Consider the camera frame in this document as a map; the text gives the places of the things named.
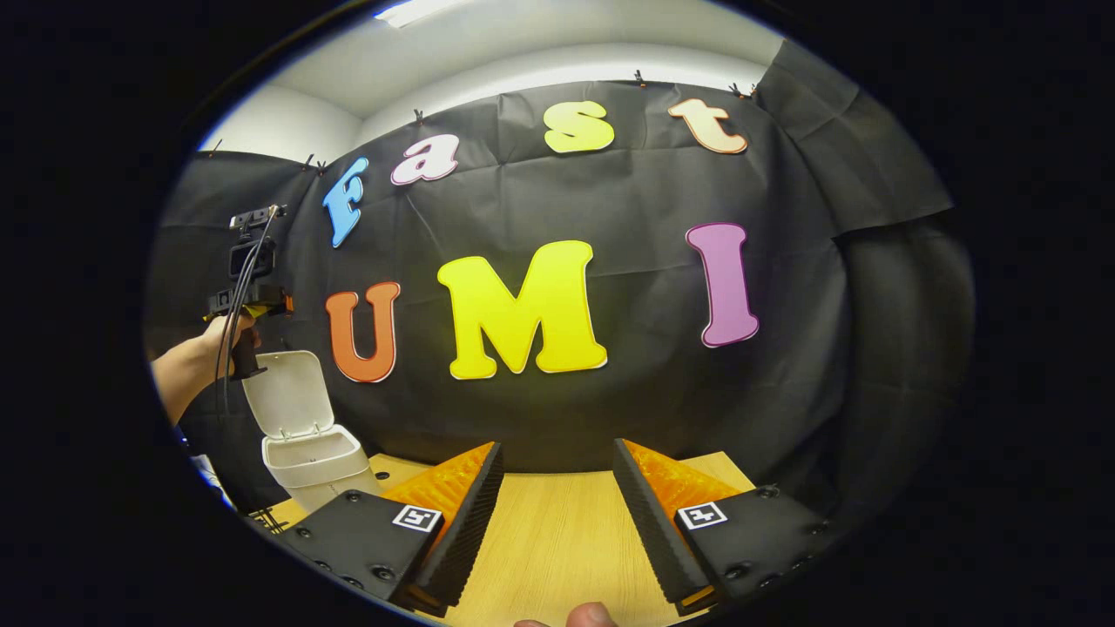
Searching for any black cable bundle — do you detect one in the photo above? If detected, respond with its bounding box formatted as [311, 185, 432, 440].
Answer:
[213, 206, 281, 412]

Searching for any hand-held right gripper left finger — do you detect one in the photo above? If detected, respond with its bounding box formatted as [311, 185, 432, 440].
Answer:
[277, 440, 506, 617]

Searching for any wooden desktop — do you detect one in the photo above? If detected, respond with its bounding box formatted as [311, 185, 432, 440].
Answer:
[253, 451, 757, 627]

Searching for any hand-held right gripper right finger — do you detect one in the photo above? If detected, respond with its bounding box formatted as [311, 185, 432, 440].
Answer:
[612, 437, 833, 615]

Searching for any black backdrop cloth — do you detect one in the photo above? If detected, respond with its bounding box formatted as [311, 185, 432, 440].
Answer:
[144, 39, 976, 523]

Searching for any white paper sheet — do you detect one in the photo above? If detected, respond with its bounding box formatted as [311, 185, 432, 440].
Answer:
[187, 453, 234, 508]

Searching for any white desktop garbage bin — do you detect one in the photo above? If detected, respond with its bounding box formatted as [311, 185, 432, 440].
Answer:
[241, 350, 382, 513]

